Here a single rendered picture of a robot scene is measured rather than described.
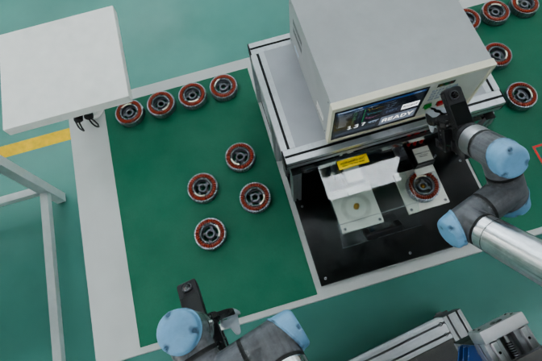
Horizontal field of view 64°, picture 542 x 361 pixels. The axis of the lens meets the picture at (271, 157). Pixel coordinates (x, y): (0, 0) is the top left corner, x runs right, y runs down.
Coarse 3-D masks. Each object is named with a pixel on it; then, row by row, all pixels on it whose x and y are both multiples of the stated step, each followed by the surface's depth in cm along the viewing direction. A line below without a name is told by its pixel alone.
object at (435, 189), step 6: (414, 174) 152; (426, 174) 152; (432, 174) 152; (414, 180) 151; (420, 180) 154; (426, 180) 153; (432, 180) 151; (438, 180) 151; (414, 186) 151; (426, 186) 151; (432, 186) 150; (438, 186) 150; (420, 192) 152; (432, 192) 149; (438, 192) 149; (420, 198) 149; (426, 198) 148; (432, 198) 149
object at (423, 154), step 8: (416, 144) 148; (424, 144) 145; (408, 152) 147; (416, 152) 144; (424, 152) 144; (416, 160) 143; (424, 160) 143; (432, 160) 143; (416, 168) 146; (424, 168) 146; (432, 168) 146
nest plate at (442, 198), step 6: (408, 174) 156; (426, 192) 153; (444, 192) 153; (438, 198) 152; (444, 198) 152; (420, 204) 152; (426, 204) 151; (432, 204) 151; (438, 204) 151; (420, 210) 151
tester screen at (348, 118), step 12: (408, 96) 112; (420, 96) 114; (360, 108) 111; (372, 108) 113; (384, 108) 115; (408, 108) 119; (336, 120) 113; (348, 120) 116; (360, 120) 118; (372, 120) 120; (396, 120) 125; (336, 132) 121
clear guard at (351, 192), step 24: (384, 144) 130; (336, 168) 128; (360, 168) 128; (384, 168) 127; (336, 192) 126; (360, 192) 125; (384, 192) 125; (408, 192) 124; (336, 216) 123; (360, 216) 123; (384, 216) 123; (408, 216) 124; (360, 240) 125
